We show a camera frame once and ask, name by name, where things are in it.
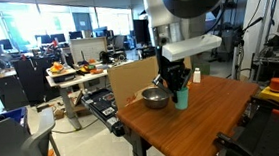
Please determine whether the black perforated breadboard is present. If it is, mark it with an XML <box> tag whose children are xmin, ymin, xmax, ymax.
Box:
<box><xmin>215</xmin><ymin>100</ymin><xmax>279</xmax><ymax>156</ymax></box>

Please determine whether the metal bowl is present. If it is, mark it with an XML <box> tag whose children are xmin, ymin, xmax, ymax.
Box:
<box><xmin>140</xmin><ymin>86</ymin><xmax>171</xmax><ymax>111</ymax></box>

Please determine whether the tray with orange fruit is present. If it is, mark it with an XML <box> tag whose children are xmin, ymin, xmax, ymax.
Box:
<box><xmin>45</xmin><ymin>60</ymin><xmax>79</xmax><ymax>85</ymax></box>

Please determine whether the blue plastic bin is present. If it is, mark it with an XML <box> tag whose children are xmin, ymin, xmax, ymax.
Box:
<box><xmin>0</xmin><ymin>106</ymin><xmax>30</xmax><ymax>128</ymax></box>

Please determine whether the brown cardboard panel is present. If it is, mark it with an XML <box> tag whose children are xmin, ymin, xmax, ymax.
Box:
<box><xmin>106</xmin><ymin>53</ymin><xmax>196</xmax><ymax>111</ymax></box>

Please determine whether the yellow emergency stop box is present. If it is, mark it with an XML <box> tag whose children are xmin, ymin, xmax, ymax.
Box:
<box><xmin>257</xmin><ymin>76</ymin><xmax>279</xmax><ymax>112</ymax></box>

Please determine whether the black case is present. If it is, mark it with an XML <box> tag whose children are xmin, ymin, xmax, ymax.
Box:
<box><xmin>79</xmin><ymin>86</ymin><xmax>127</xmax><ymax>141</ymax></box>

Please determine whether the white plastic bottle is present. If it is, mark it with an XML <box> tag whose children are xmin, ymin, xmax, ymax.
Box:
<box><xmin>191</xmin><ymin>67</ymin><xmax>202</xmax><ymax>85</ymax></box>

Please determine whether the white board panel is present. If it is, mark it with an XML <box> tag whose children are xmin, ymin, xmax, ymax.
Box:
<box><xmin>68</xmin><ymin>35</ymin><xmax>110</xmax><ymax>65</ymax></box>

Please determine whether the wooden table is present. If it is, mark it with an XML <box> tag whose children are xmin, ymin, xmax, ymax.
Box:
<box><xmin>113</xmin><ymin>71</ymin><xmax>266</xmax><ymax>156</ymax></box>

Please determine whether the white desk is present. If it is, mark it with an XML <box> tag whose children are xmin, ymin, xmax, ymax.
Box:
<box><xmin>44</xmin><ymin>57</ymin><xmax>141</xmax><ymax>133</ymax></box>

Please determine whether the thin black tripod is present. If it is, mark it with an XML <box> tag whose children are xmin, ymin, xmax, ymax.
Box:
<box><xmin>226</xmin><ymin>16</ymin><xmax>269</xmax><ymax>82</ymax></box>

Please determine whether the light grey plastic chair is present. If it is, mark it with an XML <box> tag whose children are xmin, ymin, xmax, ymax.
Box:
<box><xmin>0</xmin><ymin>105</ymin><xmax>69</xmax><ymax>156</ymax></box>

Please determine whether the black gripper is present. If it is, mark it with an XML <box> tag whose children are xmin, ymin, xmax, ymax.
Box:
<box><xmin>150</xmin><ymin>54</ymin><xmax>195</xmax><ymax>106</ymax></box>

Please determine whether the blue plastic cup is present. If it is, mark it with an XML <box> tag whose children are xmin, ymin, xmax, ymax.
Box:
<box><xmin>173</xmin><ymin>86</ymin><xmax>191</xmax><ymax>111</ymax></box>

